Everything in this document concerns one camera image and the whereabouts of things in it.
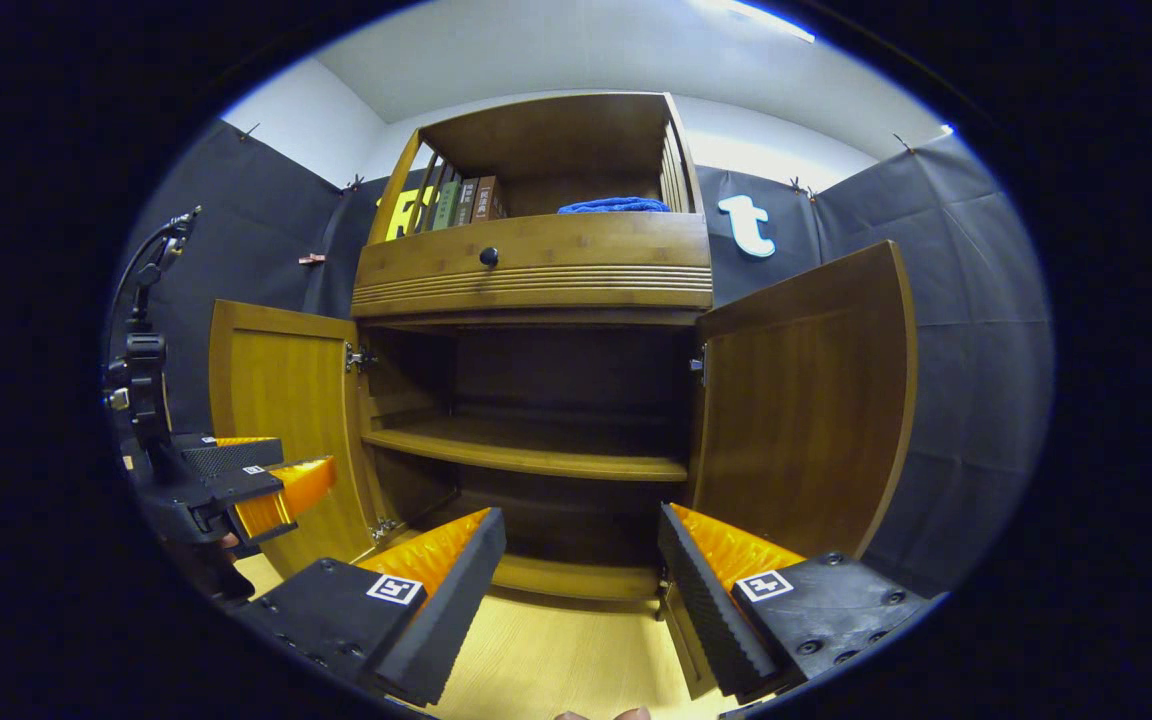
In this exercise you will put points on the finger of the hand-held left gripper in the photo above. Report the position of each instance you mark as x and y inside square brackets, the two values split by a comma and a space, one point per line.
[236, 490]
[231, 457]

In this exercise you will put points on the dark brown book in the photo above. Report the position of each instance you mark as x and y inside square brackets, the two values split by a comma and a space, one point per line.
[467, 202]

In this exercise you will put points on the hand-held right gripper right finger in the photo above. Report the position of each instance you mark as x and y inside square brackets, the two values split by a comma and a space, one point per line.
[706, 610]

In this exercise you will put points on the blue folded towel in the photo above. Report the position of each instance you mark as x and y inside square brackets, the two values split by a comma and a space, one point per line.
[616, 205]

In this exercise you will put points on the wooden cabinet drawer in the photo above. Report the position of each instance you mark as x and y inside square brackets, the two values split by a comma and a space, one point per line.
[596, 250]

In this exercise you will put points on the wooden inner cabinet shelf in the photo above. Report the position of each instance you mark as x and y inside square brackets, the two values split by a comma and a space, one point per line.
[536, 458]

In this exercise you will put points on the black round drawer knob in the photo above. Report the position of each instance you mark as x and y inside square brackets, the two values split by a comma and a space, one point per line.
[489, 257]

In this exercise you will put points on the wooden shoe cabinet door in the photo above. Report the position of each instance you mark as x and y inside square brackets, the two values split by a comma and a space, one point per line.
[276, 400]
[806, 400]

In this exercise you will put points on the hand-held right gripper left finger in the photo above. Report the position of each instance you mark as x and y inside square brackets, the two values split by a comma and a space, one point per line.
[456, 610]

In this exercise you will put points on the reddish brown book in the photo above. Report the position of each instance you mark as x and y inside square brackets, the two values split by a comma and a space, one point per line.
[489, 198]

